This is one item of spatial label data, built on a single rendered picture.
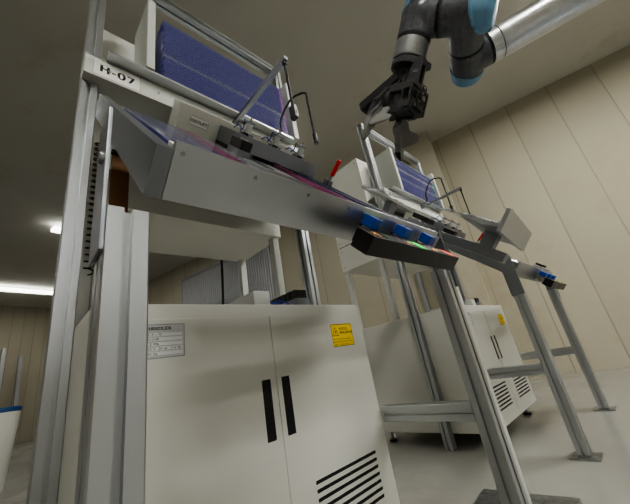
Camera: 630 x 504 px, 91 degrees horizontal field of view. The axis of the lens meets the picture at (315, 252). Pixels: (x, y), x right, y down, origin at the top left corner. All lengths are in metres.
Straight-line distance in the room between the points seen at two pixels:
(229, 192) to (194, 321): 0.32
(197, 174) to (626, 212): 3.88
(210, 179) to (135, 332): 0.21
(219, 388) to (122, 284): 0.39
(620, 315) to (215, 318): 3.58
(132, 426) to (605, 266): 3.82
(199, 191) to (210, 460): 0.47
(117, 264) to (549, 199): 3.92
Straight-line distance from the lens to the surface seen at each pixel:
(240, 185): 0.45
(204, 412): 0.67
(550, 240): 3.89
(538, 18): 0.98
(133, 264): 0.35
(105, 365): 0.32
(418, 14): 0.86
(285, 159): 1.11
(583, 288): 3.84
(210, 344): 0.68
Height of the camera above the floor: 0.46
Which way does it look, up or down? 20 degrees up
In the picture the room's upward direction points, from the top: 10 degrees counter-clockwise
